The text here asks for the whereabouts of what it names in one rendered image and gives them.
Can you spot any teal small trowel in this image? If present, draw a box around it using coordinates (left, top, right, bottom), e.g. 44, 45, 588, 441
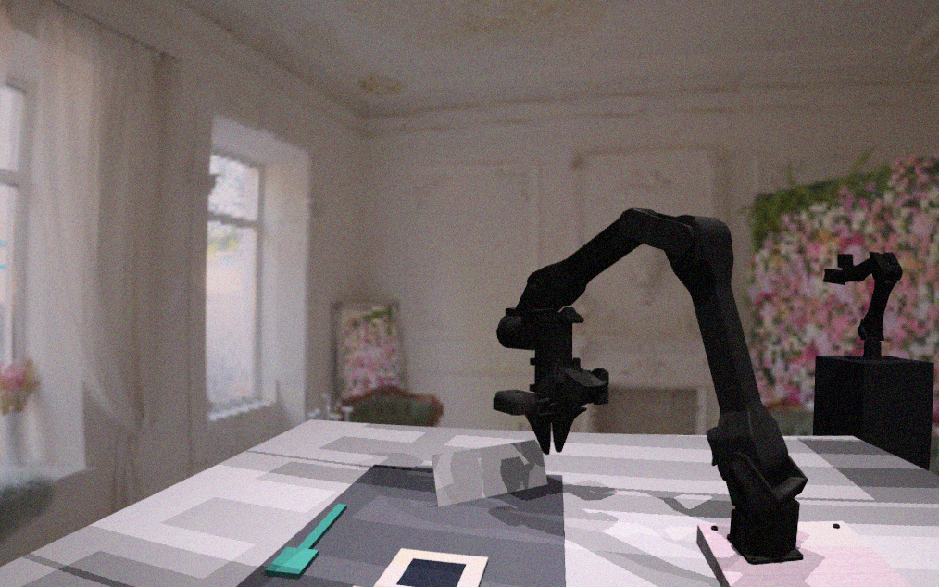
265, 504, 347, 579

